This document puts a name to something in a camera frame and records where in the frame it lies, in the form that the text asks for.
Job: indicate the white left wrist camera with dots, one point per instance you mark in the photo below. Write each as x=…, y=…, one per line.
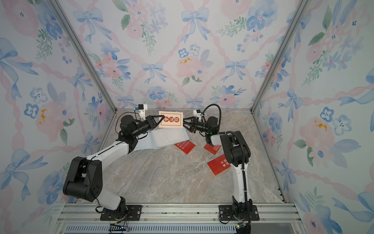
x=142, y=108

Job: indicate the red money card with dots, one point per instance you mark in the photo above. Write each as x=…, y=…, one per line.
x=185, y=146

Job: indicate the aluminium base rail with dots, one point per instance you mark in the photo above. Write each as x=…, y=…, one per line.
x=180, y=218

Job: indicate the aluminium corner post right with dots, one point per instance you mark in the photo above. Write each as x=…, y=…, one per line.
x=291, y=30

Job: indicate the red card white text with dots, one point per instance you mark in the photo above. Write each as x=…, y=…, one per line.
x=212, y=148

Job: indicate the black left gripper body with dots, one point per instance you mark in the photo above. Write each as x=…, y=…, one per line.
x=141, y=127

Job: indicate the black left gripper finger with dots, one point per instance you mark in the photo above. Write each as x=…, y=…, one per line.
x=155, y=119
x=151, y=126

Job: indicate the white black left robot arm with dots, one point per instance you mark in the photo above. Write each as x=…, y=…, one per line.
x=85, y=180

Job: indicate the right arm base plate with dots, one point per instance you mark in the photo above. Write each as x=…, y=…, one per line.
x=227, y=213

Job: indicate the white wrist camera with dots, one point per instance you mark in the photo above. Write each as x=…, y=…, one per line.
x=198, y=114
x=142, y=108

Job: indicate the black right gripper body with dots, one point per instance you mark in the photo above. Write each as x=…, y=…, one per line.
x=202, y=127

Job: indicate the aluminium corner post left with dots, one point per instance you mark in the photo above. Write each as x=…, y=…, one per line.
x=58, y=11

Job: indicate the cream card red circles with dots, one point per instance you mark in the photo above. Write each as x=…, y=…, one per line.
x=171, y=119

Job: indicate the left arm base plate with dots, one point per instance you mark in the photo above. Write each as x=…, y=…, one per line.
x=129, y=213

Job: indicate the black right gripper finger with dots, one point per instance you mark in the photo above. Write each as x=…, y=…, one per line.
x=189, y=121
x=190, y=127

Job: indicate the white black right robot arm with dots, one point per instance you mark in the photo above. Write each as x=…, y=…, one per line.
x=237, y=154

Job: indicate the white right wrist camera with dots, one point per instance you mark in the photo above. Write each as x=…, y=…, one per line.
x=198, y=114

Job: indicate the red card gold text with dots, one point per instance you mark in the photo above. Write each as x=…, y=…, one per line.
x=218, y=164

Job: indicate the aluminium corner post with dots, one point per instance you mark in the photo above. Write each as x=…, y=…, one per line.
x=291, y=30
x=58, y=11

